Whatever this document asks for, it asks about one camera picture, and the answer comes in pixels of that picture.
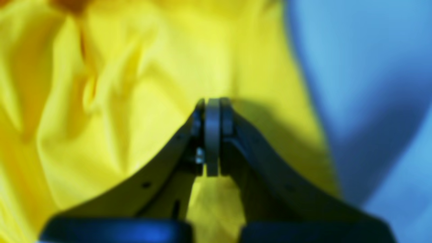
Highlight yellow t-shirt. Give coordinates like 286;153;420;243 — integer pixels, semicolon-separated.
0;0;341;243

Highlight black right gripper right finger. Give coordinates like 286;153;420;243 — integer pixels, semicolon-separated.
219;98;381;223

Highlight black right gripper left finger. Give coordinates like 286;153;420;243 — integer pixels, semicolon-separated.
64;99;222;219

